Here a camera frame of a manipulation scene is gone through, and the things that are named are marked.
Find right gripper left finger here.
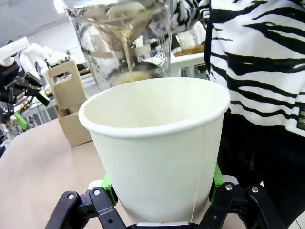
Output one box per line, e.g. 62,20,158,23
45,173,127,229

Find black trousers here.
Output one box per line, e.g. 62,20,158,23
215,108,305,229

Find brown cardboard cup carrier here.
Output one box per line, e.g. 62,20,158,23
46,60,94,148

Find clear plastic cup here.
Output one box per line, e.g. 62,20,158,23
63,0,174,92

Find person in zebra shirt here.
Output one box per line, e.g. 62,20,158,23
171,0,305,138

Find wooden tray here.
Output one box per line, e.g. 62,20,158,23
173,44,205,57

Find white paper cup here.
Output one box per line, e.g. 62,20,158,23
78,77,231,224

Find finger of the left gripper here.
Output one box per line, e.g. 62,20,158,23
23,71,50,107
4,89,29,131

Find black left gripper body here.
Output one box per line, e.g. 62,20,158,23
0,61,27,105

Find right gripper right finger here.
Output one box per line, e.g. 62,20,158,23
200,164,286,229

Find white background table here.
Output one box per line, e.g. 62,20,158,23
170,52,206,79

